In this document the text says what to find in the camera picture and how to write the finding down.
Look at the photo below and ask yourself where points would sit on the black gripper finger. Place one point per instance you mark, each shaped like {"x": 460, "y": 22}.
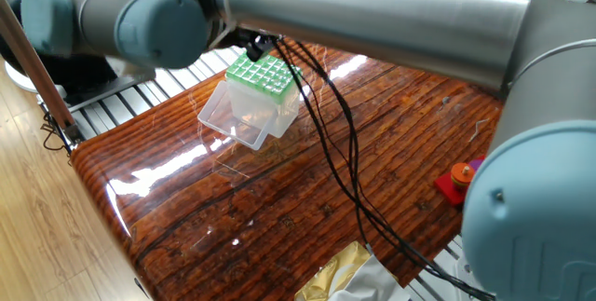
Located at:
{"x": 256, "y": 49}

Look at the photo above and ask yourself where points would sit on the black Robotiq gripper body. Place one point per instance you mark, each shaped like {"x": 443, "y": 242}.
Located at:
{"x": 242, "y": 37}

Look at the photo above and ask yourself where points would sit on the pipette tip box green rack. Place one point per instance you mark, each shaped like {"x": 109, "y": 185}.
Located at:
{"x": 263, "y": 77}

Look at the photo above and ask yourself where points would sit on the clear hinged box lid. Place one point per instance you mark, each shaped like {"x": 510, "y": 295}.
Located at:
{"x": 233, "y": 119}

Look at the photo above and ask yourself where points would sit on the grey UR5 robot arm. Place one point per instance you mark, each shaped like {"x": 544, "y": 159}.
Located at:
{"x": 372, "y": 21}

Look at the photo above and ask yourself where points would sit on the brown wooden pole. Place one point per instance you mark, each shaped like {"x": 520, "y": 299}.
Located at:
{"x": 32, "y": 63}

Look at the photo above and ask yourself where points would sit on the gold foil packet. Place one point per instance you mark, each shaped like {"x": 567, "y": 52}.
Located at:
{"x": 326, "y": 273}

